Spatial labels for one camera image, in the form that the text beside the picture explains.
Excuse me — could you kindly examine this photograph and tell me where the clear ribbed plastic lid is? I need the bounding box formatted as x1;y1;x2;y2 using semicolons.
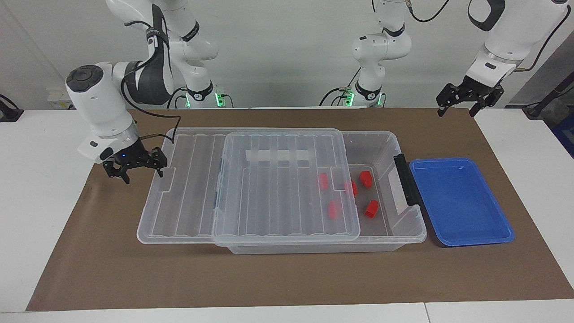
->
136;128;361;247

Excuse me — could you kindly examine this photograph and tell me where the black box latch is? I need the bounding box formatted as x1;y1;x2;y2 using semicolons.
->
394;154;421;207

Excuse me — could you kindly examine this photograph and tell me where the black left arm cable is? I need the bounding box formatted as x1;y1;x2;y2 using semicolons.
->
406;0;572;72

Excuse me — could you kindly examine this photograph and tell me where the white power strip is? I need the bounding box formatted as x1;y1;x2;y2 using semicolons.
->
47;87;74;109

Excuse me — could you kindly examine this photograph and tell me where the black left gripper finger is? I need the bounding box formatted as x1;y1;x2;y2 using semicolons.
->
470;87;505;118
436;83;462;117

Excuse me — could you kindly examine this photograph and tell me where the clear plastic storage box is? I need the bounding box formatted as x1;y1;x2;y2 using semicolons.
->
215;130;427;255

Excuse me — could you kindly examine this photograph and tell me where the black base cable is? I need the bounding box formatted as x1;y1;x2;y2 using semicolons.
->
168;87;189;109
319;67;361;107

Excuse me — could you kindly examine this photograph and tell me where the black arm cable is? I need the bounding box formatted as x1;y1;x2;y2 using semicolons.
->
120;27;182;140
406;0;572;72

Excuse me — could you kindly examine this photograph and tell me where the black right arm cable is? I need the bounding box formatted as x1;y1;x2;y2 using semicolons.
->
120;27;182;140

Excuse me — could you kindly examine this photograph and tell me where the black clamp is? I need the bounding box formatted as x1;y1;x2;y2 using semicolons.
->
0;94;24;122

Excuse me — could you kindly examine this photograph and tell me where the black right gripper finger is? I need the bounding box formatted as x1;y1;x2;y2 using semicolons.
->
150;147;168;176
103;161;130;184

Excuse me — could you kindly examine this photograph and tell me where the blue plastic tray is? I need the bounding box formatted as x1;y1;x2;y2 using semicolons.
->
409;157;515;247

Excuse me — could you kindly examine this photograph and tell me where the black pole stand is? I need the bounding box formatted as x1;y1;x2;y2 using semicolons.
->
522;72;574;119

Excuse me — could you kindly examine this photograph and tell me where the blue bin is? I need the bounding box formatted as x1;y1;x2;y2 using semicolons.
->
551;112;574;158

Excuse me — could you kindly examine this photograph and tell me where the brown table mat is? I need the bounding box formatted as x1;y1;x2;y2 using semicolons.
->
26;107;574;312

